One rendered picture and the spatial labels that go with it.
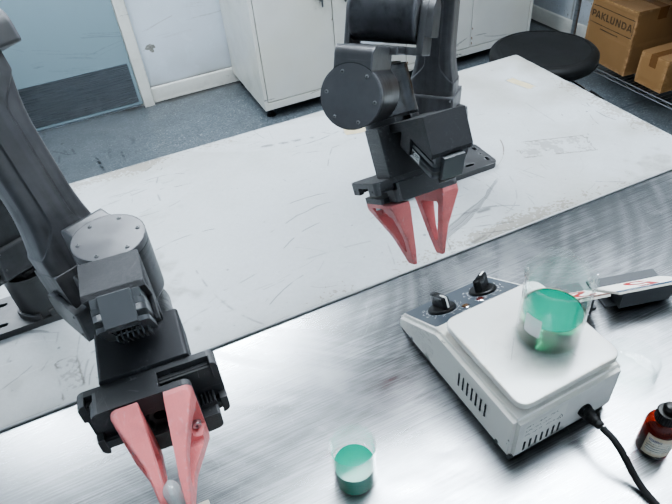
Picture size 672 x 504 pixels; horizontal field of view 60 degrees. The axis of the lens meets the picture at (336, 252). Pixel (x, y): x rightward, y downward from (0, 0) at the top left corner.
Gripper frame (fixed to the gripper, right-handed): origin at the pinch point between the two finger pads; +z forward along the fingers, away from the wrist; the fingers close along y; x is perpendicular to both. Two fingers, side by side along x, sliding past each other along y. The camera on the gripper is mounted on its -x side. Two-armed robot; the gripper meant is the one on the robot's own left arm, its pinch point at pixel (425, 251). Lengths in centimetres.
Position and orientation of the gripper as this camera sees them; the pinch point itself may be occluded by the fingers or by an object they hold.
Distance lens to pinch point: 63.7
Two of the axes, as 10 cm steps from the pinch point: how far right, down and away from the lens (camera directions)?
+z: 2.7, 9.4, 2.1
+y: 9.0, -3.3, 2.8
